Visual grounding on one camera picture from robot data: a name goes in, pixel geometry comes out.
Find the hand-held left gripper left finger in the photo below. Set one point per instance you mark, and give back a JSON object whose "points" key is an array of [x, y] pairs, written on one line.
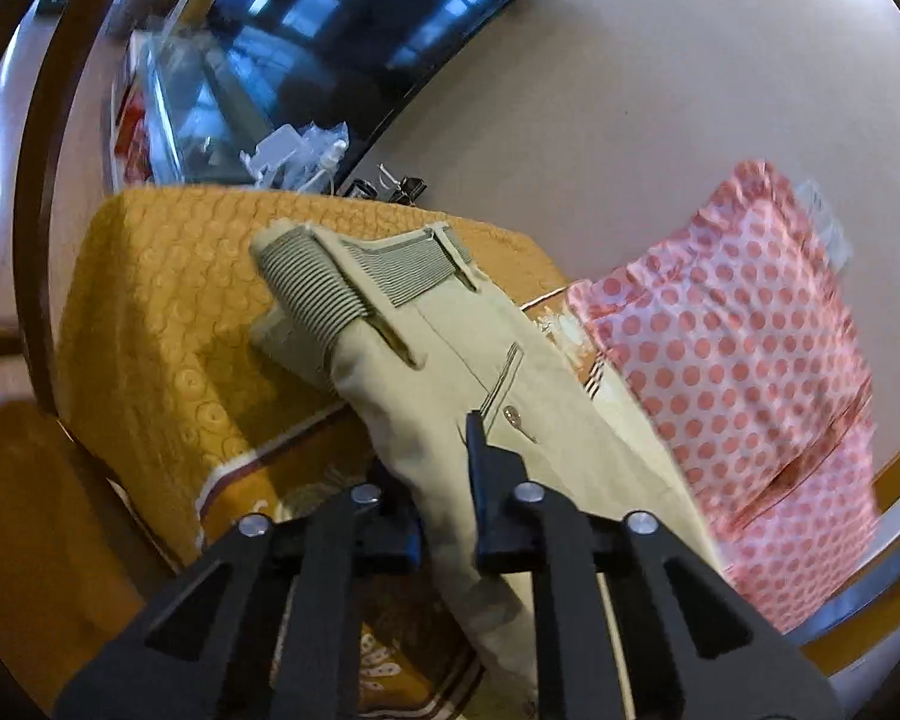
{"points": [[390, 532]]}

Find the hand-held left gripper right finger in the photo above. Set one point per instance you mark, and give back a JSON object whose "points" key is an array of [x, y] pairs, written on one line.
{"points": [[486, 480]]}

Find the beige pants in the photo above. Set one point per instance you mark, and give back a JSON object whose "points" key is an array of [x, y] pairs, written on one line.
{"points": [[450, 360]]}

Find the pink polka dot pillow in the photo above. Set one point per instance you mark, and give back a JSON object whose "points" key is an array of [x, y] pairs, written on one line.
{"points": [[727, 375]]}

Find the orange patterned bedspread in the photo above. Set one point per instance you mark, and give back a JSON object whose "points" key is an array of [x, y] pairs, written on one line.
{"points": [[157, 330]]}

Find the black binder clips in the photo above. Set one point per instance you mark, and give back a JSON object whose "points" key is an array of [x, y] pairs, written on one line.
{"points": [[399, 184]]}

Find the black television screen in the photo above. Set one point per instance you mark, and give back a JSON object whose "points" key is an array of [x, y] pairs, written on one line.
{"points": [[360, 37]]}

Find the dark wooden door frame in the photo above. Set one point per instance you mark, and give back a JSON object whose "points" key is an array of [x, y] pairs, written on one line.
{"points": [[45, 187]]}

